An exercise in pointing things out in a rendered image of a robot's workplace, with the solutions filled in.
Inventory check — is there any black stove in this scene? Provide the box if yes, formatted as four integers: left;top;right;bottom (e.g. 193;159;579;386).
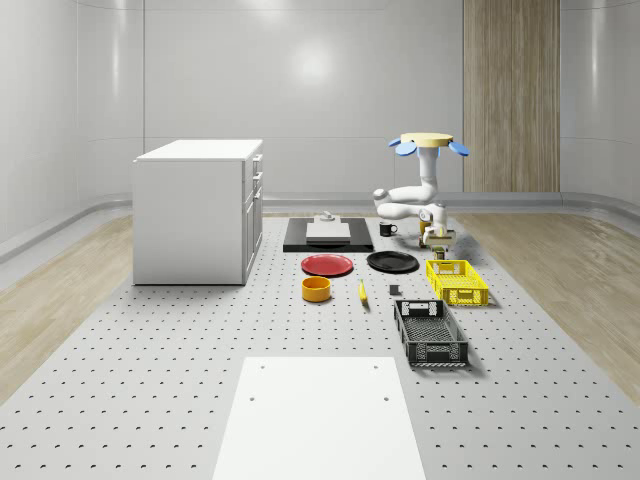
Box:
282;210;375;254

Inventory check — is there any yellow basket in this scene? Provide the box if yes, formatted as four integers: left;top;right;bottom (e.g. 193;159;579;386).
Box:
425;259;491;307

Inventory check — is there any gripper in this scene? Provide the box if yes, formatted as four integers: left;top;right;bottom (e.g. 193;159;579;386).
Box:
421;228;456;261

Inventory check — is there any white cabinet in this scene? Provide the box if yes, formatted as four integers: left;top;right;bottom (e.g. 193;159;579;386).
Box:
132;139;265;287

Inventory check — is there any yellow bowl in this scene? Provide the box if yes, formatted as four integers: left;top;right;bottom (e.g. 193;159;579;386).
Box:
301;276;332;303

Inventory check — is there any black plate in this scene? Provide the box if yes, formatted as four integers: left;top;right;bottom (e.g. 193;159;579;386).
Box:
366;250;420;274

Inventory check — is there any red plate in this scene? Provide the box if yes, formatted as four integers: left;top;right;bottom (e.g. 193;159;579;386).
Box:
300;253;355;277

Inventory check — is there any white board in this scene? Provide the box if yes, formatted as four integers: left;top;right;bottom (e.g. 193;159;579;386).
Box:
212;356;427;480

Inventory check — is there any dark grey basket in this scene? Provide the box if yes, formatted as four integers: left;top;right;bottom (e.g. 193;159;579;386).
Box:
393;298;471;369

